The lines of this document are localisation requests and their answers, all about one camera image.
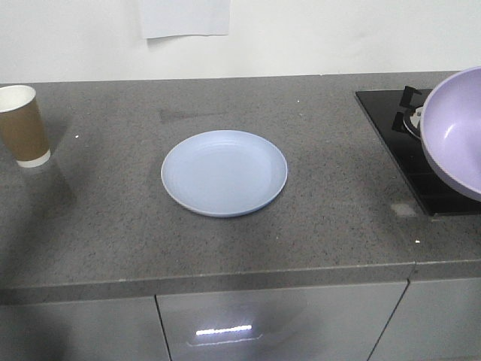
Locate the lilac plastic bowl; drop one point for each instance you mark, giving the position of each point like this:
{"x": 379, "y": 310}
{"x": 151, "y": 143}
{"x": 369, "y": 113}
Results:
{"x": 450, "y": 131}

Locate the light blue plastic plate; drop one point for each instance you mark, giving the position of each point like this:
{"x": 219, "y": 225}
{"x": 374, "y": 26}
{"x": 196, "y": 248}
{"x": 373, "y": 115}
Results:
{"x": 224, "y": 173}

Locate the brown paper cup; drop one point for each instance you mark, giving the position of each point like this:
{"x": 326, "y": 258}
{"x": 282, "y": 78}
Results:
{"x": 22, "y": 129}

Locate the grey lower cabinet door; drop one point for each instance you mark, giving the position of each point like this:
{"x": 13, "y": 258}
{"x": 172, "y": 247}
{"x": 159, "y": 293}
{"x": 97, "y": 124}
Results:
{"x": 340, "y": 322}

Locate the white paper sheet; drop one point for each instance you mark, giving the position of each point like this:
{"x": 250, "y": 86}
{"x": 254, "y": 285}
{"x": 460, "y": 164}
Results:
{"x": 163, "y": 19}

